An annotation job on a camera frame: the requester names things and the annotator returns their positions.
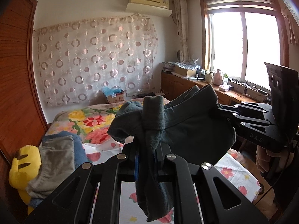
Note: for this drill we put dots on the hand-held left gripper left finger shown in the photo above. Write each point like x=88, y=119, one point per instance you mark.
x=136, y=165

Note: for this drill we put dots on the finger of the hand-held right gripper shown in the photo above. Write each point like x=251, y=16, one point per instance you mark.
x=247, y=108
x=254, y=120

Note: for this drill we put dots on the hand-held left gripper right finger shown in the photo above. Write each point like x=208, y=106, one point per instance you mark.
x=179, y=175

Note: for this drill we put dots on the teal grey pants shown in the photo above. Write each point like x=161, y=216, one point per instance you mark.
x=186, y=126

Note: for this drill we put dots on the person's right hand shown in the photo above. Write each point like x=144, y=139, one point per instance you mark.
x=262, y=161

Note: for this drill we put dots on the tissue box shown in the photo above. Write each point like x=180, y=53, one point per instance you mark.
x=226, y=88

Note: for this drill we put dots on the green capped bottle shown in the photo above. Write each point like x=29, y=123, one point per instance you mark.
x=226, y=78

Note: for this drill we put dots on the pink bottle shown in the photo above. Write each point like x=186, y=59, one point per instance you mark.
x=218, y=78

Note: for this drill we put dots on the white jar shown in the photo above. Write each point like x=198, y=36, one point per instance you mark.
x=209, y=77

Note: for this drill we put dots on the white floral bedsheet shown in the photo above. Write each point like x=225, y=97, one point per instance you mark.
x=233, y=175

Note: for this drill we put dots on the pink floral blanket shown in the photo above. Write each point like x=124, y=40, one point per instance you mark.
x=93, y=123

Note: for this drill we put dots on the folded blue clothing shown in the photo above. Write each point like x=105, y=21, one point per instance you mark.
x=78, y=149

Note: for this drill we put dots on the wooden framed window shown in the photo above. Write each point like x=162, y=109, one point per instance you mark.
x=243, y=39

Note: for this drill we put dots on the cardboard box with red print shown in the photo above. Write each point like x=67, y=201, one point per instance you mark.
x=116, y=98

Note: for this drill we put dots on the plain cardboard box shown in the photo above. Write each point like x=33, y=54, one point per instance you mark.
x=185, y=71

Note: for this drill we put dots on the wooden low cabinet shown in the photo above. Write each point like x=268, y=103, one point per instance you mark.
x=177, y=86

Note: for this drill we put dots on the lace window curtain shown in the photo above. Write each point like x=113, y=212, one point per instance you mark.
x=182, y=28
x=290, y=25

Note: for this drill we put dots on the blue plastic bag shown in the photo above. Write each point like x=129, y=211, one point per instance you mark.
x=112, y=91

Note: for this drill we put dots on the folded grey clothing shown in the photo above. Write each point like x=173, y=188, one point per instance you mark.
x=53, y=163

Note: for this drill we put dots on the stack of papers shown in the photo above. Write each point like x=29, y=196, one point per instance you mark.
x=168, y=67

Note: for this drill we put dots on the yellow plush toy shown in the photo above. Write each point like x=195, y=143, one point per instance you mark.
x=23, y=168

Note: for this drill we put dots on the circle patterned sheer curtain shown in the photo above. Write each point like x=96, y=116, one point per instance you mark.
x=93, y=56

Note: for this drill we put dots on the white air deflector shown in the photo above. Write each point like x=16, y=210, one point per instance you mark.
x=149, y=10

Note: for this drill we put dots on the wooden wardrobe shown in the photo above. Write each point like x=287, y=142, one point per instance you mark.
x=16, y=86

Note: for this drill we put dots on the beige air conditioner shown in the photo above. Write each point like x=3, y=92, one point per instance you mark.
x=149, y=0

